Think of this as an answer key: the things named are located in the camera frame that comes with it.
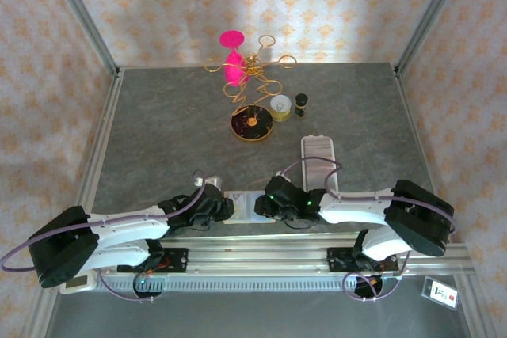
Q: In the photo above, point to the card with shield print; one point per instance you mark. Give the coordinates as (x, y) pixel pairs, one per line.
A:
(238, 204)

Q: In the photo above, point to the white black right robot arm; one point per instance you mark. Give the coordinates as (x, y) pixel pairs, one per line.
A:
(356, 211)

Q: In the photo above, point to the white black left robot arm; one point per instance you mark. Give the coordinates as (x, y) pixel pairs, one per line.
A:
(130, 232)

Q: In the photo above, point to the stack of plastic cards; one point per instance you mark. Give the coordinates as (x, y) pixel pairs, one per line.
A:
(319, 152)

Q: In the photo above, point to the white plastic basket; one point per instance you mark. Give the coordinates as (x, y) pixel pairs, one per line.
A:
(317, 139)

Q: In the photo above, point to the yellow tin can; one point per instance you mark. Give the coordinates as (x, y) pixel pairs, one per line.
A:
(280, 106)

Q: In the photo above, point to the small dark bottle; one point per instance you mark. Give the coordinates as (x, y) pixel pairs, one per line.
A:
(301, 106)

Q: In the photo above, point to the white digital timer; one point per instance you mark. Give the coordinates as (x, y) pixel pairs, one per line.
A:
(77, 284)

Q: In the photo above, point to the pink wine glass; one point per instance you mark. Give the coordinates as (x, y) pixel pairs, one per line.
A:
(231, 39)

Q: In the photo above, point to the white label tag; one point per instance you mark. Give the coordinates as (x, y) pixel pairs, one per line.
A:
(439, 292)

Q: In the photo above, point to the aluminium mounting rail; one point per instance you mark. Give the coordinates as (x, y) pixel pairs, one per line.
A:
(257, 255)

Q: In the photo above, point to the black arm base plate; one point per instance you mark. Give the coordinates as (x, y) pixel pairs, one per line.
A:
(176, 259)
(338, 259)

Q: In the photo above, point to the aluminium frame side beam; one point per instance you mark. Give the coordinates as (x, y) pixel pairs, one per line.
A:
(99, 148)
(420, 136)

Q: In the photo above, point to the aluminium frame post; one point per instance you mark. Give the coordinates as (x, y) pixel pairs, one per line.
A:
(431, 9)
(79, 9)

